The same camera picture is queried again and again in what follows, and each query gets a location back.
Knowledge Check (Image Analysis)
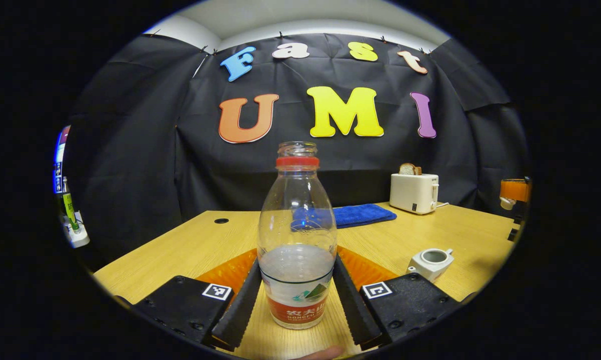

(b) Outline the computer monitor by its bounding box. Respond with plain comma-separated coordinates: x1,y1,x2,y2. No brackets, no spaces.
53,125,72,196

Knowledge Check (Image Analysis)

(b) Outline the white floral teacup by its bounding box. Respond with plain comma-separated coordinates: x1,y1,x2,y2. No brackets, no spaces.
406,248,455,284

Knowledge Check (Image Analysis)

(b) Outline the black backdrop cloth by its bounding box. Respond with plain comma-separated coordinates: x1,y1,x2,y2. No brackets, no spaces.
63,32,531,271

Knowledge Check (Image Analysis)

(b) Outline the blue folded towel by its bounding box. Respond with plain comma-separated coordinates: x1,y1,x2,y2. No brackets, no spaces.
290,203,398,232

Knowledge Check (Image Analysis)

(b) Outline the clear plastic water bottle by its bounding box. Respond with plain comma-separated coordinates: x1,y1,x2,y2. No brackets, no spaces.
257,141,338,330

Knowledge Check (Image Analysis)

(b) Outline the white toaster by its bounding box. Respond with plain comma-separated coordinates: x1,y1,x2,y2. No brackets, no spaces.
389,172,440,215

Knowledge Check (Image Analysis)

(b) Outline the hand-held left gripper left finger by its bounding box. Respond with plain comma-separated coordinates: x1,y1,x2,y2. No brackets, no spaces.
114,248,263,351

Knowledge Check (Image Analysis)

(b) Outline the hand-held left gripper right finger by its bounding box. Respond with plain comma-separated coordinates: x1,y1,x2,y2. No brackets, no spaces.
333,246,479,351

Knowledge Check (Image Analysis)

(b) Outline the green drink bottle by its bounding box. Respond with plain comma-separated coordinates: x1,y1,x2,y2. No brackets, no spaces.
62,176,80,233

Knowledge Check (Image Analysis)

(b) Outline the white side table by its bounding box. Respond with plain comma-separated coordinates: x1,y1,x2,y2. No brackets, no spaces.
63,210,91,249

